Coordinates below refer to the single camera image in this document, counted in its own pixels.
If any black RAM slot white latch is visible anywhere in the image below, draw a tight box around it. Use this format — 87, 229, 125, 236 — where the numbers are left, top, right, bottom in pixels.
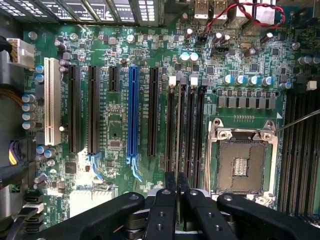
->
164, 76, 177, 174
186, 76, 199, 189
299, 80, 318, 217

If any long black expansion slot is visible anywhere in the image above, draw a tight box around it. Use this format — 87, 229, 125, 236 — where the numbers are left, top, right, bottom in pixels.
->
68, 64, 82, 155
87, 65, 101, 155
147, 66, 160, 157

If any blue expansion slot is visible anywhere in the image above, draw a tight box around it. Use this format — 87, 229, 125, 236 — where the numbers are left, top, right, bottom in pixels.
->
126, 65, 144, 182

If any short black expansion slot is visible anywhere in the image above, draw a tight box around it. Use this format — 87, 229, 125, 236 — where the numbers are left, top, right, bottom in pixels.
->
108, 66, 121, 92

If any white PCI expansion slot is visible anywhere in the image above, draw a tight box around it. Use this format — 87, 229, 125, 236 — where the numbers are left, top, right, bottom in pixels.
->
43, 57, 62, 147

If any perforated metal slot cover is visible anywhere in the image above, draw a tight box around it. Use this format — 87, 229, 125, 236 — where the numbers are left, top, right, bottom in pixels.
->
137, 0, 161, 27

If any green motherboard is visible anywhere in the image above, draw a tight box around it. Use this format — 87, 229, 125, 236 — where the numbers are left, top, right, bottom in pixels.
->
22, 24, 320, 227

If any metal CPU socket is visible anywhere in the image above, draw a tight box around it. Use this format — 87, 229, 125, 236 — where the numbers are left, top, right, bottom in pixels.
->
206, 118, 280, 201

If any silver finned heatsink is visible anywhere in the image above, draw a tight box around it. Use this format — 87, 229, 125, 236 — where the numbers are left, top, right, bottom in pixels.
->
68, 186, 119, 219

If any black SATA port stack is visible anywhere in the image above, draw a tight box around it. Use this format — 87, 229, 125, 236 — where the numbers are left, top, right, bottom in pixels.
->
23, 189, 46, 234

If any thin metal locking lever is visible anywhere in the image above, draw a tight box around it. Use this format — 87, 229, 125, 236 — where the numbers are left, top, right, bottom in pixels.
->
274, 108, 320, 132

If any grey metal PC case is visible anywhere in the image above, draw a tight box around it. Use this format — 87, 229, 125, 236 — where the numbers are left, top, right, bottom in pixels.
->
0, 0, 320, 240

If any metal USB port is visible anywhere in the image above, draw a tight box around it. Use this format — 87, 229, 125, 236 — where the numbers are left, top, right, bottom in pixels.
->
211, 0, 229, 20
193, 0, 210, 20

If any metal rear port block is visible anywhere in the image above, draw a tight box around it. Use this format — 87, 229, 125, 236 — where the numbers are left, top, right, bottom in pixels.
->
234, 0, 277, 29

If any white power connector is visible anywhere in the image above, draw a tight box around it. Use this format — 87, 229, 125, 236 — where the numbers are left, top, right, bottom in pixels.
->
5, 37, 36, 70

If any black SATA cable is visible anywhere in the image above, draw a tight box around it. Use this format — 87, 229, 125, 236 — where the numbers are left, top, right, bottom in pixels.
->
9, 206, 39, 240

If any thick black cable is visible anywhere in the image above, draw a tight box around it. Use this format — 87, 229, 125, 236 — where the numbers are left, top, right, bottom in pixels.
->
0, 159, 36, 189

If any purple and yellow wire plug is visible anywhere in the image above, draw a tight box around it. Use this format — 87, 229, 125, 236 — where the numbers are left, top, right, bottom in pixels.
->
8, 139, 24, 166

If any yellow and black cable bundle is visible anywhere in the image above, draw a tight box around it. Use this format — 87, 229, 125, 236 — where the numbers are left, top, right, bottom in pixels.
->
0, 84, 26, 109

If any red and black twisted wire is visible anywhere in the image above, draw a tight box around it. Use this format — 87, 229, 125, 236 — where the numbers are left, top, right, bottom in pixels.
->
203, 0, 286, 34

